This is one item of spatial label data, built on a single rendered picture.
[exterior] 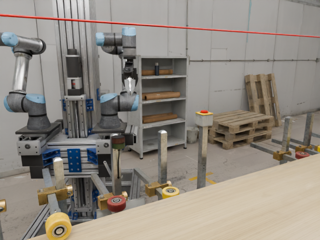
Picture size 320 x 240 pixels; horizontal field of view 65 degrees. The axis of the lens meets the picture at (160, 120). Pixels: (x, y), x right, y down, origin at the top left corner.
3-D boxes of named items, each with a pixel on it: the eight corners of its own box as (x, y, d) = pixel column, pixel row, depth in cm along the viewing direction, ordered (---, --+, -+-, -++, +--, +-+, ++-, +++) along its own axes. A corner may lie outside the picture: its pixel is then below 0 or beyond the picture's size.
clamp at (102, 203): (97, 205, 121) (97, 195, 120) (124, 198, 128) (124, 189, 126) (101, 211, 117) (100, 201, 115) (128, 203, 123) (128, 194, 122)
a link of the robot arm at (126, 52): (135, 48, 135) (120, 48, 135) (136, 57, 136) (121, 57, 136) (136, 48, 143) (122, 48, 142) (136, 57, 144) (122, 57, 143)
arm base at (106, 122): (101, 123, 187) (100, 110, 185) (121, 123, 188) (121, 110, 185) (97, 129, 172) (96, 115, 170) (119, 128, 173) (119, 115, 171)
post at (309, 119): (298, 172, 198) (307, 112, 187) (301, 171, 199) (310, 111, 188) (303, 174, 195) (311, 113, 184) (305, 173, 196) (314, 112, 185)
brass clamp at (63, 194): (38, 199, 108) (36, 188, 107) (71, 191, 114) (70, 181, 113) (39, 206, 103) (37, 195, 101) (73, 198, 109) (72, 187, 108)
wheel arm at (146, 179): (133, 174, 155) (133, 167, 154) (138, 172, 156) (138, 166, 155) (169, 210, 118) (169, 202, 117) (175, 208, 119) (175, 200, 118)
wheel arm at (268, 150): (249, 147, 201) (250, 142, 200) (253, 146, 203) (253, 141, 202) (302, 167, 164) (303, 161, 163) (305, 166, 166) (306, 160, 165)
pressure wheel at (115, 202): (105, 219, 114) (105, 196, 112) (123, 215, 118) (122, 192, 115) (111, 230, 107) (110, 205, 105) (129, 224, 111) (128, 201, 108)
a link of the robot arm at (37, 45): (54, 55, 187) (11, 49, 139) (39, 55, 188) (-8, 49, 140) (53, 38, 185) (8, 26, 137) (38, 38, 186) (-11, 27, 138)
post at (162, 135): (157, 214, 139) (157, 130, 128) (163, 212, 141) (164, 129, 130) (161, 217, 136) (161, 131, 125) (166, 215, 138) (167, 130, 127)
